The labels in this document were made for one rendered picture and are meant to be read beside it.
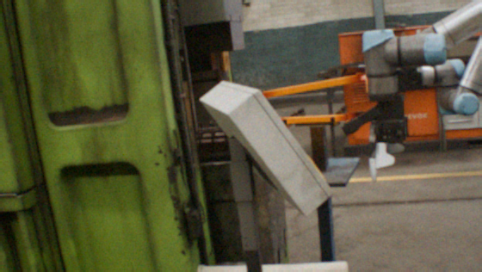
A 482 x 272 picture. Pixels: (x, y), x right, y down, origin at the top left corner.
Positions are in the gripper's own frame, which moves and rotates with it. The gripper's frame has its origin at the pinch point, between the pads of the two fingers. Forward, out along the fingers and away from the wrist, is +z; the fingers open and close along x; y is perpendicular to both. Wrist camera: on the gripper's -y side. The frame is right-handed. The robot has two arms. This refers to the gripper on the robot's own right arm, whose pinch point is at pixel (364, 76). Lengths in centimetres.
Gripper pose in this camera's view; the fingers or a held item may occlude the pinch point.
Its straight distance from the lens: 179.0
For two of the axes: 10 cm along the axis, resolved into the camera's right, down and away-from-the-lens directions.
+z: -9.7, 1.2, 2.1
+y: 1.6, 9.7, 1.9
